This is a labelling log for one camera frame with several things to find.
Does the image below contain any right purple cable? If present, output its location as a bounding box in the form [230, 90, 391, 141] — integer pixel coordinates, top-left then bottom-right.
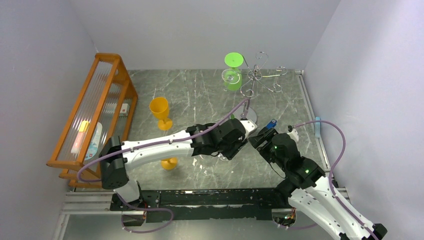
[291, 120, 380, 240]

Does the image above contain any near orange plastic goblet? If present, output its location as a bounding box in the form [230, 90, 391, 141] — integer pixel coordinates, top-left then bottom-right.
[160, 157, 178, 170]

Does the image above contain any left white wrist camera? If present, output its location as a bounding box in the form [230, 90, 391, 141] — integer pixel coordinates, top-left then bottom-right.
[240, 119, 258, 138]

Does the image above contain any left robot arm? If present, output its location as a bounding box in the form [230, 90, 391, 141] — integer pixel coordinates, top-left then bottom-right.
[99, 118, 257, 210]

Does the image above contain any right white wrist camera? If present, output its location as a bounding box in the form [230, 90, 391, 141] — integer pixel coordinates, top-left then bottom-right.
[287, 125, 300, 143]

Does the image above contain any light blue pen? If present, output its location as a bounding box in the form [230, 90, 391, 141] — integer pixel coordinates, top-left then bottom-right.
[314, 116, 321, 139]

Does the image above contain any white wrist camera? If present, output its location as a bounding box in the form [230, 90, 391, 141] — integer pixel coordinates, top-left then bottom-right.
[287, 125, 300, 143]
[240, 119, 258, 138]

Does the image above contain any loose purple cable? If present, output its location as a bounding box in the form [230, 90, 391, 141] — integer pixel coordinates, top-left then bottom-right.
[115, 195, 175, 234]

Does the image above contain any chrome wine glass rack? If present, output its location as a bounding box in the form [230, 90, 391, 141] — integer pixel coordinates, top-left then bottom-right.
[229, 51, 288, 123]

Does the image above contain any orange plastic goblet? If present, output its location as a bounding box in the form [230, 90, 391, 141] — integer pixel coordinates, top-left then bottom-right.
[149, 97, 173, 131]
[160, 157, 178, 170]

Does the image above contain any green plastic wine glass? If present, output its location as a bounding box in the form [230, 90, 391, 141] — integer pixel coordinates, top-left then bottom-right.
[221, 52, 244, 91]

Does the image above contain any orange wooden rack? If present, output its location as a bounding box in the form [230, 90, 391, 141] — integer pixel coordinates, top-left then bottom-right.
[46, 53, 138, 189]

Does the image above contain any black base frame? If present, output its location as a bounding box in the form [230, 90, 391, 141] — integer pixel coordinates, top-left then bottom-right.
[109, 187, 291, 223]

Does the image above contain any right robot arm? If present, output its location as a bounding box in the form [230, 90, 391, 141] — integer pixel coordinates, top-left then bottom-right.
[248, 126, 388, 240]

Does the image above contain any clear wine glass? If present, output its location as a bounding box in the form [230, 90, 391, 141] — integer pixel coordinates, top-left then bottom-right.
[221, 68, 241, 85]
[199, 155, 216, 177]
[218, 153, 230, 162]

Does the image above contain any far orange plastic goblet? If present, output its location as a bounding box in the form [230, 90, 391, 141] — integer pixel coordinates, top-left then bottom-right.
[149, 97, 173, 131]

